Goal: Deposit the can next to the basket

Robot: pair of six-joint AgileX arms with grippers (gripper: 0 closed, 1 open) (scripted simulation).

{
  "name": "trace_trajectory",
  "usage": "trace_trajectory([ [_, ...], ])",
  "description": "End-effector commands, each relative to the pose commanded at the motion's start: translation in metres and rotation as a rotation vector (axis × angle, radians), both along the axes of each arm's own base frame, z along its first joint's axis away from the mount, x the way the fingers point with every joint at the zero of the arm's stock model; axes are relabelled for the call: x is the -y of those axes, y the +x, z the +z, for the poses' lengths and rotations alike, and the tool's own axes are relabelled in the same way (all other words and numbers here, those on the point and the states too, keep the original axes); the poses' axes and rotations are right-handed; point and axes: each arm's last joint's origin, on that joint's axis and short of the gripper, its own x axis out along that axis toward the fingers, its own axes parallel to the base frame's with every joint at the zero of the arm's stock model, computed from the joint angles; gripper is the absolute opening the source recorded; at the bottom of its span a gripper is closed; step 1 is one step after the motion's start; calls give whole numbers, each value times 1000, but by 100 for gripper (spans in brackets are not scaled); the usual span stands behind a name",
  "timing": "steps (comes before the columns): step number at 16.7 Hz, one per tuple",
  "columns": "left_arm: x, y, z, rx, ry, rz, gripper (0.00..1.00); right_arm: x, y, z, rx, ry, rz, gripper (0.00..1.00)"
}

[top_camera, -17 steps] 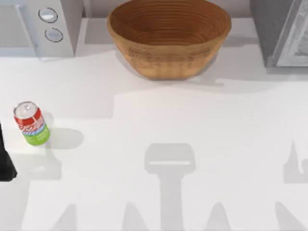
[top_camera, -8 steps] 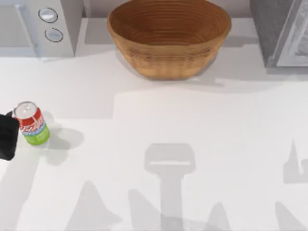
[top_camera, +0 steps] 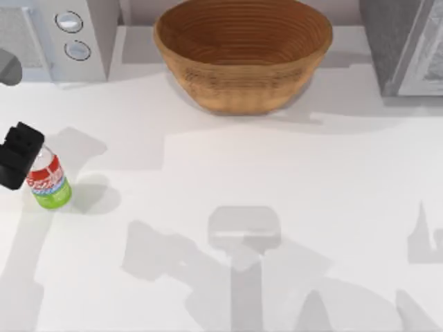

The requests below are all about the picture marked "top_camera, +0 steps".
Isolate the pale grey cabinet door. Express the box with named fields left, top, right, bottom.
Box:
left=397, top=0, right=443, bottom=97

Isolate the round microwave knob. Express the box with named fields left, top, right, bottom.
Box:
left=54, top=10, right=84, bottom=34
left=63, top=39, right=93, bottom=62

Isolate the green and red bottle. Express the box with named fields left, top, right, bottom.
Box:
left=26, top=145, right=73, bottom=211

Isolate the pale grey rounded box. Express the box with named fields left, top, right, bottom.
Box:
left=0, top=48, right=24, bottom=86

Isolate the brown woven basket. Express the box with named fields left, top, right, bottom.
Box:
left=153, top=0, right=334, bottom=116

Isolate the pale microwave oven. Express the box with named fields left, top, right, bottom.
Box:
left=0, top=0, right=123, bottom=84

